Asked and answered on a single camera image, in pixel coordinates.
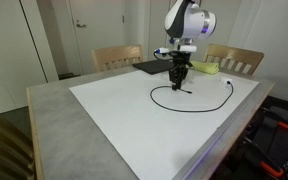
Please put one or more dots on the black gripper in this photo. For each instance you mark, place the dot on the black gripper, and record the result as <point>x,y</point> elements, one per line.
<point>180,69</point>

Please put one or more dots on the white charger block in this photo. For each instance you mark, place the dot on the white charger block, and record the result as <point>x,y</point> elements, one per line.
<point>225,80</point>

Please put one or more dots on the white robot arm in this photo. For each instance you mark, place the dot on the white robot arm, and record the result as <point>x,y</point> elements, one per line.
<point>185,22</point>

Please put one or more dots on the yellow-green folded cloth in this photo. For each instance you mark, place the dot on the yellow-green folded cloth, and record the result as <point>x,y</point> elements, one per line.
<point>208,68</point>

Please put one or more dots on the black laptop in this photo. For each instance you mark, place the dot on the black laptop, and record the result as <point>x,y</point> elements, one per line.
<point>154,66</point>

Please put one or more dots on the wooden chair far right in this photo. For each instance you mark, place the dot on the wooden chair far right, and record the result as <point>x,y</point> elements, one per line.
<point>234,59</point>

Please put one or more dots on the large white board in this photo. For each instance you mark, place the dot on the large white board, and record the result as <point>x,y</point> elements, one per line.
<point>155,129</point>

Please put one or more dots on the wooden chair far left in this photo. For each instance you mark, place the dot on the wooden chair far left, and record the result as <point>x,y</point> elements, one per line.
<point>116,57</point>

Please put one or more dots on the orange black clamp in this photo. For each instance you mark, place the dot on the orange black clamp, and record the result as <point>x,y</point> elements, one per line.
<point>263,161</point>

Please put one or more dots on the wooden chair near corner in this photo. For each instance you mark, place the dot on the wooden chair near corner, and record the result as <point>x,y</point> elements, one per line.
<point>17,160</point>

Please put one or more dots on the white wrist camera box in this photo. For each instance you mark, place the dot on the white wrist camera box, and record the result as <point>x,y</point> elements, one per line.
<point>179,48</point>

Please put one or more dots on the silver door handle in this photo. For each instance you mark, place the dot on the silver door handle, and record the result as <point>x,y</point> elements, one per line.
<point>80,25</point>

